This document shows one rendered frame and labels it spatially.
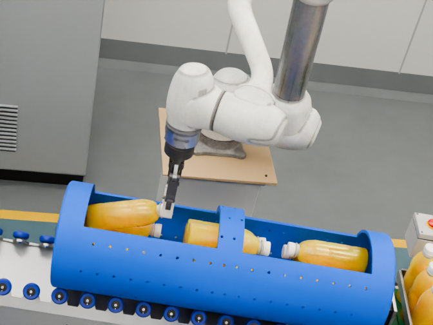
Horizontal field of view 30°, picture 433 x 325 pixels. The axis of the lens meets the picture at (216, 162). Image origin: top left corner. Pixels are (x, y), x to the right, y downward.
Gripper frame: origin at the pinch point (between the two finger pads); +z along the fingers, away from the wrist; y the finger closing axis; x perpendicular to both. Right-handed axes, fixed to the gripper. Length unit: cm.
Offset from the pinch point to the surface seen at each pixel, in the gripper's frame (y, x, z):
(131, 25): -272, -32, 95
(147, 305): 14.7, -0.8, 24.5
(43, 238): -4.2, -32.4, 24.4
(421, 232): -20, 77, 12
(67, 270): 18.7, -22.2, 11.9
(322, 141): -224, 90, 121
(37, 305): 15.9, -29.5, 29.7
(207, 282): 18.2, 13.0, 8.8
